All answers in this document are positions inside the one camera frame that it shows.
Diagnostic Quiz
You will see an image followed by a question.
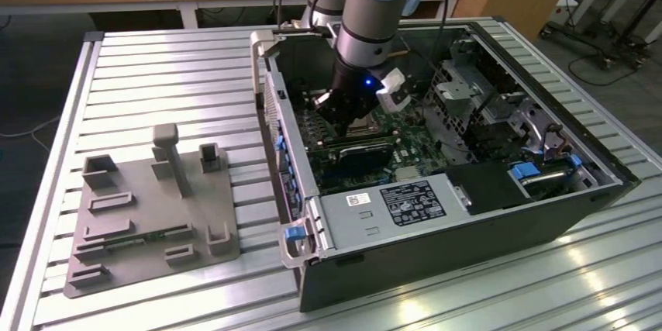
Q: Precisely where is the silver metal drive cage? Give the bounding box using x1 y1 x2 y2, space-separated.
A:
426 38 523 164

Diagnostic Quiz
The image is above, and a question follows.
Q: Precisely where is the green motherboard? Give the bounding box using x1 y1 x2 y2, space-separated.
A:
294 86 449 196

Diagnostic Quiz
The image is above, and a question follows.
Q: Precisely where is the silver chipset heatsink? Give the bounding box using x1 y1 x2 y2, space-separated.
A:
395 165 425 180

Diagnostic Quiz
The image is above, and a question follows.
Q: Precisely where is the black plastic shroud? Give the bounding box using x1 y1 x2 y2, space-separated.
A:
445 160 535 216

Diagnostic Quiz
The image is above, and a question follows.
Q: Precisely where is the black graphics card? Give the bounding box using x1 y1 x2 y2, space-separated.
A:
328 141 395 181

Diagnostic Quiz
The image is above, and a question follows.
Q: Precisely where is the grey parts rack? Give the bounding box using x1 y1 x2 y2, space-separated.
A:
62 122 243 300

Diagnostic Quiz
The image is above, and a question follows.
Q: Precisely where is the blue case latch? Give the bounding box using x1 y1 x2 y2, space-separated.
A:
283 225 307 246

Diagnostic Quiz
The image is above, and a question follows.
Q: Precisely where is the white metal frame cart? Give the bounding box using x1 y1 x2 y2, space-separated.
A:
537 0 662 72

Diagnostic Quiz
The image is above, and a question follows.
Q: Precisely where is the blue drive latch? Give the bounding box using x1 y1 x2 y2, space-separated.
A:
509 162 541 184

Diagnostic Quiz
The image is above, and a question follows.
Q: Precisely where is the CPU socket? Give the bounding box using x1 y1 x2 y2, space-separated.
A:
343 113 384 138

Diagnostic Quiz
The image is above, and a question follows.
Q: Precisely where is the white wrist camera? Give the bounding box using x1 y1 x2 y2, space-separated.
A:
375 67 417 114

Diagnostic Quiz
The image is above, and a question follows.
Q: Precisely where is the black PC case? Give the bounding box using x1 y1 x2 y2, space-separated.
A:
250 16 643 315

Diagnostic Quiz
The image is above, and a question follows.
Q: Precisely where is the green RAM stick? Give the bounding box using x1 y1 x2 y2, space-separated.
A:
308 133 395 153
102 231 170 251

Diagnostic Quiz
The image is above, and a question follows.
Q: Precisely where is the silver power supply unit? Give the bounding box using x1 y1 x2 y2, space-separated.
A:
314 174 473 251

